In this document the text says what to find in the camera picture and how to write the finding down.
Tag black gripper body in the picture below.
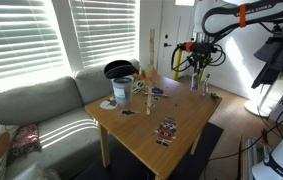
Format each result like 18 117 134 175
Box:
185 42 216 67

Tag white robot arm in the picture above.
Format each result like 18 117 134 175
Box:
185 0 283 60

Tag small black object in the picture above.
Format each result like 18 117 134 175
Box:
210 93 219 99

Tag upright wooden stick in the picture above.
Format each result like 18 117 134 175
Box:
147 29 155 115

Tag orange plush octopus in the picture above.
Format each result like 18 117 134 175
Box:
133 64 157 80

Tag dark hanging cloth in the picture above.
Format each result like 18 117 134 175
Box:
251 38 283 89

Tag wooden square table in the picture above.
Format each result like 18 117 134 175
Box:
85 75 222 180

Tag clear plastic measuring cup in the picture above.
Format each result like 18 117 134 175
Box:
112 76 132 105

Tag black bowl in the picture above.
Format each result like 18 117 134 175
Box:
104 60 138 79

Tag round grey sticker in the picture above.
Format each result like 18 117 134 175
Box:
100 97 118 110

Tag grey fabric sofa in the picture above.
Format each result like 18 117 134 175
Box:
0 59 141 180

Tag red patterned cloth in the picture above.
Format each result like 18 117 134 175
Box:
8 124 42 164

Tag yellow stanchion post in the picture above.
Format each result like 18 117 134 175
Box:
198 69 204 87
173 50 182 80

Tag blue handled tool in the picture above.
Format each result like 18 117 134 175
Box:
151 87 167 97

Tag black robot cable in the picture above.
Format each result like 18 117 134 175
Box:
208 103 283 162

